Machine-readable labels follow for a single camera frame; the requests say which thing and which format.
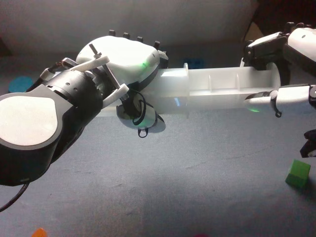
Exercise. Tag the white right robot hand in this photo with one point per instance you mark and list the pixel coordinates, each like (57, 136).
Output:
(296, 96)

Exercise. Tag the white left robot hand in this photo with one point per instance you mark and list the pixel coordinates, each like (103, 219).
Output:
(118, 54)

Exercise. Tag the large translucent white syringe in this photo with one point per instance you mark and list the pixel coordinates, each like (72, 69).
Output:
(217, 84)

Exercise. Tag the tan cardboard piece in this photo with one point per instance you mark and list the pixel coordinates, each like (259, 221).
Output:
(254, 32)

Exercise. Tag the blue block with four holes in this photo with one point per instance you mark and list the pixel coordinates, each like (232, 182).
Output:
(195, 63)

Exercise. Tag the green cube block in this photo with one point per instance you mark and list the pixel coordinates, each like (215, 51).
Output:
(297, 174)

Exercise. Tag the blue round block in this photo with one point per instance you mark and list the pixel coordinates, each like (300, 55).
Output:
(21, 84)

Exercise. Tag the grey table cloth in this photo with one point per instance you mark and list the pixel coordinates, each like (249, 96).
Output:
(158, 177)

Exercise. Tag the orange block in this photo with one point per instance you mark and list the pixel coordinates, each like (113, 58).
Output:
(39, 232)

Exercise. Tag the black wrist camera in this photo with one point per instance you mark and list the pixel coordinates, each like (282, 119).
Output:
(308, 145)

